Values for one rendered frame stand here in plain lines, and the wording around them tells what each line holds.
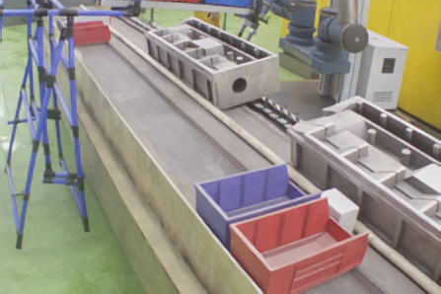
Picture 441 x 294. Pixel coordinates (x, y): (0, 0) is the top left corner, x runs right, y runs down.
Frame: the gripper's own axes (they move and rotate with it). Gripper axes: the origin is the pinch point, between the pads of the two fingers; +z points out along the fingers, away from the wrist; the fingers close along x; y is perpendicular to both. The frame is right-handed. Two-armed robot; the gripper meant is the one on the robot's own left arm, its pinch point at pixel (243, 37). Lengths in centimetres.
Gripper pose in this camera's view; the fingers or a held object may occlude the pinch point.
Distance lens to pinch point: 274.8
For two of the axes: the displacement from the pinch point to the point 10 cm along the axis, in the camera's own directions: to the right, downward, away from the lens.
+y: -8.4, -3.0, -4.6
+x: 2.9, 4.8, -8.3
